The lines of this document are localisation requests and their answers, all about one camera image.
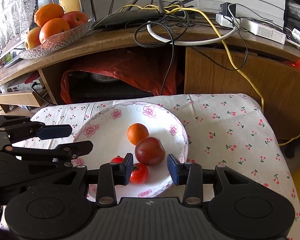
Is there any small red tomato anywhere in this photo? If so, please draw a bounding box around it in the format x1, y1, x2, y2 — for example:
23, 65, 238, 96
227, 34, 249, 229
130, 163, 148, 184
110, 156, 124, 164

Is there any dark red large tomato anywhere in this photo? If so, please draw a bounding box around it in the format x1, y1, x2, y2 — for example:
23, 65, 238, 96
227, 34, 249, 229
135, 137, 166, 166

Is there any small orange mandarin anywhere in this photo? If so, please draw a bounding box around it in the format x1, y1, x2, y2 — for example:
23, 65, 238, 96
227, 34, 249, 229
126, 123, 149, 145

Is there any white floral ceramic bowl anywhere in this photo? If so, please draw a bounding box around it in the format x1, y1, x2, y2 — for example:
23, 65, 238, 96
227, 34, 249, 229
72, 101, 189, 202

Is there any cherry print tablecloth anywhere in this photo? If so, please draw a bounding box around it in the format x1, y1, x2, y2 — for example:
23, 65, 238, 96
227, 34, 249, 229
18, 94, 300, 239

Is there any glass fruit dish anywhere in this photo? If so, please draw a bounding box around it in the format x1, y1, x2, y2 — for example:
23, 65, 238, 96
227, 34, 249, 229
18, 16, 95, 59

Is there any yellow apple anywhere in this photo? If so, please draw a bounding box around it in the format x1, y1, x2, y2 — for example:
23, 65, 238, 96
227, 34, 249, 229
25, 27, 41, 50

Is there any large orange front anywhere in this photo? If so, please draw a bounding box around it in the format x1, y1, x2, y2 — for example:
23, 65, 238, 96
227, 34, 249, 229
39, 18, 70, 44

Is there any large orange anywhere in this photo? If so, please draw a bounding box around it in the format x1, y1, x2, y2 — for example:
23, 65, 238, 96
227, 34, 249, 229
34, 3, 64, 27
39, 18, 70, 44

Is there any red plastic bag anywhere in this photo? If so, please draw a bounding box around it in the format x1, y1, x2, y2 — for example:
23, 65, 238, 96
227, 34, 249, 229
60, 47, 184, 104

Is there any wooden tv cabinet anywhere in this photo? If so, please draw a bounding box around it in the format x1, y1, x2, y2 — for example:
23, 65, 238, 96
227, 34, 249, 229
0, 29, 300, 139

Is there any red apple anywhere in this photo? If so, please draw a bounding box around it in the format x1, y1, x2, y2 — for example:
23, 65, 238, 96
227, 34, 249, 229
62, 11, 88, 29

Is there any large orange top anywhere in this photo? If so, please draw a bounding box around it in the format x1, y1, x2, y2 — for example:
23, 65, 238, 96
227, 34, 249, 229
34, 3, 64, 27

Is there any black wifi router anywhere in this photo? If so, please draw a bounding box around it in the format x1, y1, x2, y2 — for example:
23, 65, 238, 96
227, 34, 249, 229
88, 0, 204, 30

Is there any white power strip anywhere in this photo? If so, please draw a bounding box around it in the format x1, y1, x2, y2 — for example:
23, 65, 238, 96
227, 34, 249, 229
216, 14, 286, 45

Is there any black power adapter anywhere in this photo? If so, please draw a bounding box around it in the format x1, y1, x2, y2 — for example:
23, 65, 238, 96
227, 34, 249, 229
219, 2, 236, 17

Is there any black power cable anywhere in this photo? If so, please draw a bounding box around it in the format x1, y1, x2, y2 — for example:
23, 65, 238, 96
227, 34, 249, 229
124, 3, 249, 96

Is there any yellow network cable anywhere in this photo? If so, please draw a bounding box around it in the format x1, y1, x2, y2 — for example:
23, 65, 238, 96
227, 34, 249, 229
118, 4, 300, 147

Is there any white thick cable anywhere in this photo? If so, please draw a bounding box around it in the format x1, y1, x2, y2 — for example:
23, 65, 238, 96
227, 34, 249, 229
146, 21, 239, 47

